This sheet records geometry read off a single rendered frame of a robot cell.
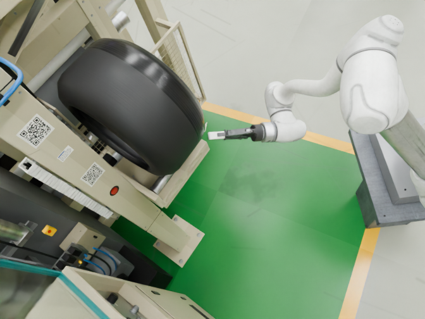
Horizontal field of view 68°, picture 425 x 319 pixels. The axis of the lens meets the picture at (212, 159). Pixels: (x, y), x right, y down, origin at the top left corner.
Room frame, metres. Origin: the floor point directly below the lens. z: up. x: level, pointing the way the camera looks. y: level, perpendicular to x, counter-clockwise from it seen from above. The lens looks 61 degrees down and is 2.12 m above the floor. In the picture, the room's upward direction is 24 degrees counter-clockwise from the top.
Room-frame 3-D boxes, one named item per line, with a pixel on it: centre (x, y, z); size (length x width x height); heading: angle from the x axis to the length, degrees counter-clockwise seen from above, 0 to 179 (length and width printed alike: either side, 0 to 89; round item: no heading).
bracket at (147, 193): (0.75, 0.39, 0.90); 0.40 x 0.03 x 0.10; 34
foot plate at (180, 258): (0.69, 0.44, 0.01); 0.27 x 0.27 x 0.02; 34
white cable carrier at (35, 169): (0.62, 0.50, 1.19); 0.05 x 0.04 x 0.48; 34
